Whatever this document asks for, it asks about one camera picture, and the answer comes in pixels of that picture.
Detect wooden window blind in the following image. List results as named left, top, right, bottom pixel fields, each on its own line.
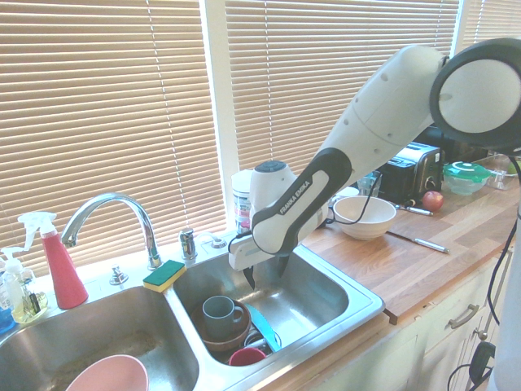
left=463, top=0, right=521, bottom=46
left=0, top=0, right=227, bottom=278
left=225, top=0, right=460, bottom=182

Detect white-handled riveted table knife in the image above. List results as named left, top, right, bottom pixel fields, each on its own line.
left=243, top=330, right=272, bottom=354

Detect grey ceramic mug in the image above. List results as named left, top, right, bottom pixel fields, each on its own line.
left=202, top=296, right=245, bottom=342

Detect chrome gooseneck faucet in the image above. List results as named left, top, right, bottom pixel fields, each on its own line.
left=60, top=192, right=164, bottom=271

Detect brown wooden bowl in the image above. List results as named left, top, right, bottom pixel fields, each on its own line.
left=190, top=299, right=252, bottom=354

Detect black camera cable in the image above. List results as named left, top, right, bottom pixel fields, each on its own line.
left=323, top=191, right=374, bottom=226

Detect large cream bowl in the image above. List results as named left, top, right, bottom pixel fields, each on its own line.
left=332, top=195, right=398, bottom=241

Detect glass bottle yellow liquid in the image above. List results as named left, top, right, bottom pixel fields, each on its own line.
left=11, top=268, right=49, bottom=325

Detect silver handled utensil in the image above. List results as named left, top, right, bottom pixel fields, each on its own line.
left=393, top=202, right=435, bottom=216

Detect red ceramic mug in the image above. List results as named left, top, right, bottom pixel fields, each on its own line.
left=228, top=347, right=268, bottom=367

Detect red spray bottle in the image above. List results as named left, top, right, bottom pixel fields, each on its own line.
left=16, top=212, right=90, bottom=310

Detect chrome faucet handle knob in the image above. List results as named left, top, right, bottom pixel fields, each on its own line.
left=108, top=263, right=129, bottom=286

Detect clear drinking glass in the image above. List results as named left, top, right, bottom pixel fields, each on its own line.
left=357, top=170, right=383, bottom=197

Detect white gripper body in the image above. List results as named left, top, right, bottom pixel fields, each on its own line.
left=226, top=234, right=282, bottom=272

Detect teal plastic knife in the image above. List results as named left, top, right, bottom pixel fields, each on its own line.
left=243, top=303, right=282, bottom=354

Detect clear plastic container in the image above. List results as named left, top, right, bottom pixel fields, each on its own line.
left=486, top=152, right=521, bottom=191

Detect white base cabinets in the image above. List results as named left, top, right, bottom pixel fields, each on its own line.
left=382, top=252, right=514, bottom=391

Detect black and chrome toaster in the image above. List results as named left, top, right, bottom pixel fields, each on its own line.
left=376, top=142, right=444, bottom=204

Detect brass drawer handle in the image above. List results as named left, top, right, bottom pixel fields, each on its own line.
left=449, top=303, right=480, bottom=330

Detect black kitchen appliance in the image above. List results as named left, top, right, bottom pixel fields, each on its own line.
left=413, top=125, right=489, bottom=172

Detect green and yellow sponge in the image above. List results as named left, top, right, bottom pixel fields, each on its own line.
left=142, top=259, right=187, bottom=293

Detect kitchen knife with light handle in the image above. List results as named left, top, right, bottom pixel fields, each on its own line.
left=386, top=230, right=451, bottom=255

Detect white tub with blue label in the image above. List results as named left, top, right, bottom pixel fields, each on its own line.
left=230, top=169, right=256, bottom=235

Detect stainless steel double sink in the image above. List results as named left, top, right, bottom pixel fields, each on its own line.
left=0, top=244, right=386, bottom=391

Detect pink plastic bowl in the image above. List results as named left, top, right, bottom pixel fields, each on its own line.
left=64, top=354, right=150, bottom=391

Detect white sink sprayer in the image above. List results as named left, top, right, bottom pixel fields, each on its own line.
left=196, top=231, right=227, bottom=250

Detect black cable with plug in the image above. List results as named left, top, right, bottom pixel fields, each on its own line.
left=445, top=154, right=521, bottom=391

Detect red apple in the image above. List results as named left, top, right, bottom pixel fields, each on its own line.
left=422, top=190, right=444, bottom=212

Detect container with green lid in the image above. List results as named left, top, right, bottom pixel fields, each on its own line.
left=442, top=161, right=493, bottom=196

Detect clear pump bottle blue liquid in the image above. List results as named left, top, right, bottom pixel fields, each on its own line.
left=0, top=246, right=24, bottom=335

